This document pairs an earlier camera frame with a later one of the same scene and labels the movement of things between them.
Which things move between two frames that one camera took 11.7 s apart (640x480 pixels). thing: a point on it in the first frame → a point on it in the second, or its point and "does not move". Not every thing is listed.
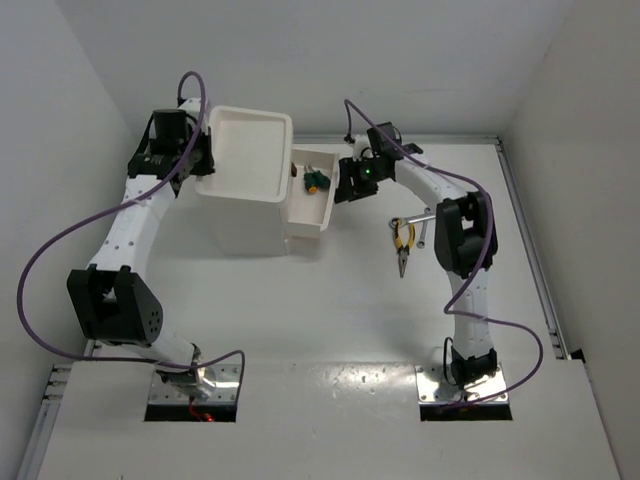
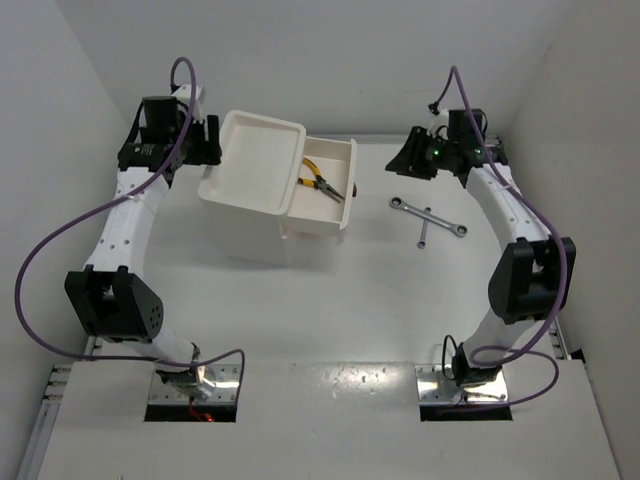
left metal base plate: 224,379 does not move
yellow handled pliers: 402,251 → 319,182
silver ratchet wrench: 409,220 → 398,203
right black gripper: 348,190 → 410,160
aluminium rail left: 47,417 does not move
